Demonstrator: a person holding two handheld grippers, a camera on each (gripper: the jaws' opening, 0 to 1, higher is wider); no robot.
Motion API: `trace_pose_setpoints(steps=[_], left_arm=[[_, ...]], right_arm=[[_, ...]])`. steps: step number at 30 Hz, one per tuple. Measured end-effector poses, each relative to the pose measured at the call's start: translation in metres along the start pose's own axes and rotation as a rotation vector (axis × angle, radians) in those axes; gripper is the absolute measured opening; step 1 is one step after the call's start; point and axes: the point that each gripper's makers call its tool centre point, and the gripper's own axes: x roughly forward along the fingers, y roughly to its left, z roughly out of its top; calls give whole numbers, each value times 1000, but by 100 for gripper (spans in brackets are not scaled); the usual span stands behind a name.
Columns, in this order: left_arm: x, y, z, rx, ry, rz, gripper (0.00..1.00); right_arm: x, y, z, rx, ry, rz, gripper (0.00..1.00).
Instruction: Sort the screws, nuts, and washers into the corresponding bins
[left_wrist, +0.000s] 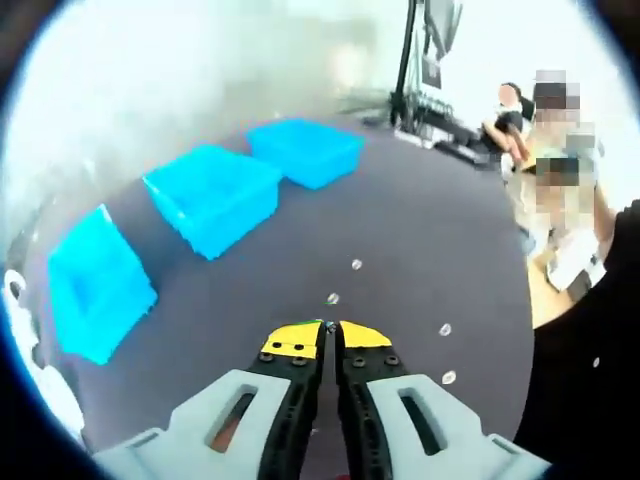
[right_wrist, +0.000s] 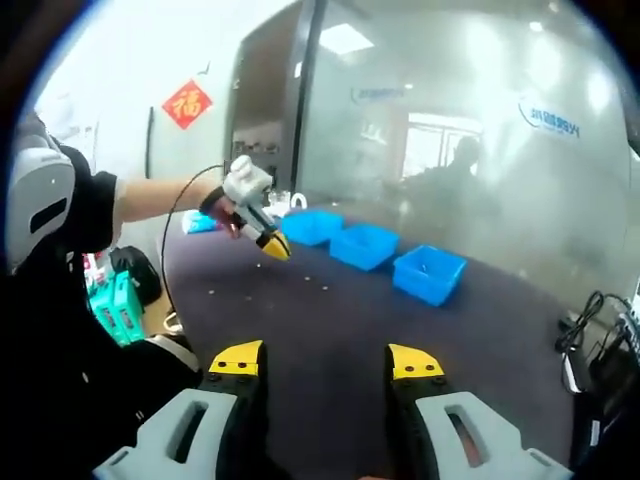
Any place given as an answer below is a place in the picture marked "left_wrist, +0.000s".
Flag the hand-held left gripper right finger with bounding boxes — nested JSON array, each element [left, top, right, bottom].
[[333, 319, 554, 480]]

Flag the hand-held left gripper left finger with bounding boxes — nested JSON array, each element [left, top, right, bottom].
[[92, 319, 329, 480]]

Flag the screws nuts washers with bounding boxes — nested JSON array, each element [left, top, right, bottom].
[[324, 257, 459, 386]]

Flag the blue plastic bin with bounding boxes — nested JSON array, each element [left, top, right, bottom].
[[142, 144, 284, 261], [47, 203, 159, 366], [245, 118, 365, 190]]

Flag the white plastic bottles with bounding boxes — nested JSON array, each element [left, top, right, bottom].
[[29, 364, 86, 441]]

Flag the cluttered office desk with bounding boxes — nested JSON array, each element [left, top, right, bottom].
[[344, 89, 501, 171]]

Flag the black screen stand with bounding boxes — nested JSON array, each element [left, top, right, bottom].
[[389, 0, 421, 126]]

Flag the desktop computer monitor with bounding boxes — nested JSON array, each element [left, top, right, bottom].
[[419, 52, 446, 91]]

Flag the black wall screen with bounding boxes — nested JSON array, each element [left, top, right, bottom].
[[422, 0, 464, 56]]

